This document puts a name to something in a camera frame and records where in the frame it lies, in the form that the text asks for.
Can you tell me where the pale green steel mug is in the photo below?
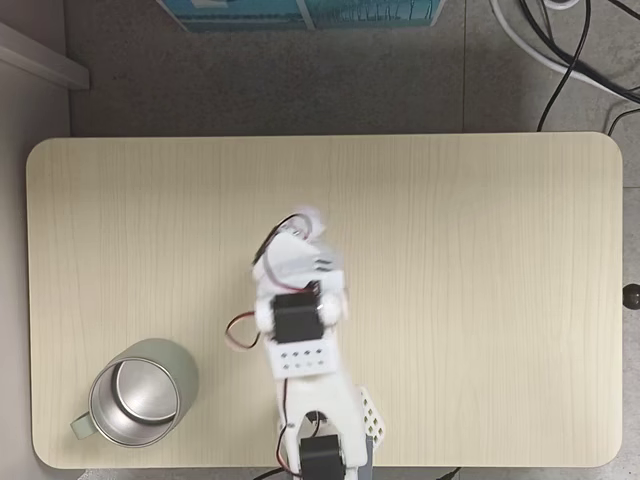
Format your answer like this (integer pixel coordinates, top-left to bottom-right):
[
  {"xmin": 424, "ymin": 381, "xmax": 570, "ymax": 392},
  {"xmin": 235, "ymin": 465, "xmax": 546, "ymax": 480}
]
[{"xmin": 69, "ymin": 338, "xmax": 200, "ymax": 449}]

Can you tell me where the grey table clamp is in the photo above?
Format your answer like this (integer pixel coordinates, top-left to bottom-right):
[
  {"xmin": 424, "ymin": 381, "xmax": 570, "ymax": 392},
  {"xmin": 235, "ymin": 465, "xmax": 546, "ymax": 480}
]
[{"xmin": 363, "ymin": 433, "xmax": 377, "ymax": 480}]

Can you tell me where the blue printed box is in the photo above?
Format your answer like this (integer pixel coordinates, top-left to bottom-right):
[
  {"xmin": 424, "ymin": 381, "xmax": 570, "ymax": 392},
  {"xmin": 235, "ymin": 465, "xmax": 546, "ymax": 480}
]
[{"xmin": 158, "ymin": 0, "xmax": 446, "ymax": 33}]

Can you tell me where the white ledge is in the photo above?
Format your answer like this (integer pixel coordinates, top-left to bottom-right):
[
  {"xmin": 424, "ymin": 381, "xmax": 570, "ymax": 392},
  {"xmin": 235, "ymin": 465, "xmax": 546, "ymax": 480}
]
[{"xmin": 0, "ymin": 21, "xmax": 92, "ymax": 91}]

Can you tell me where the thick white cable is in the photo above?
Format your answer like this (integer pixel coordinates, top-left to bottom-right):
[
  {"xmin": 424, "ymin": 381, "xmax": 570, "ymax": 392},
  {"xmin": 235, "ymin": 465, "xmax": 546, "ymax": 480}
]
[{"xmin": 489, "ymin": 0, "xmax": 640, "ymax": 101}]

